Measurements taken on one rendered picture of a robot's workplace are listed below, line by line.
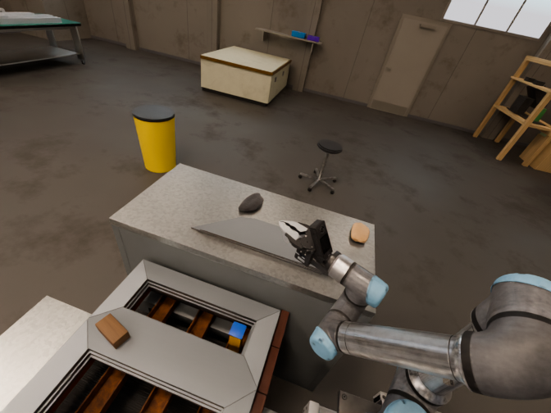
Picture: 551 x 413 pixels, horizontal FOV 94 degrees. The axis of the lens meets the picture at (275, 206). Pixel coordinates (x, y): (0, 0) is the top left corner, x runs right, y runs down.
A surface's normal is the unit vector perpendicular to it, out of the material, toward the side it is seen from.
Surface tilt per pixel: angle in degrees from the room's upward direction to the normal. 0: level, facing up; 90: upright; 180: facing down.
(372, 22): 90
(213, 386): 0
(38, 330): 0
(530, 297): 35
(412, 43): 90
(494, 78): 90
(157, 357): 0
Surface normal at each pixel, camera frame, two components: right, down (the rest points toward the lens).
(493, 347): -0.62, -0.69
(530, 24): -0.25, 0.58
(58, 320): 0.17, -0.76
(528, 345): -0.45, -0.65
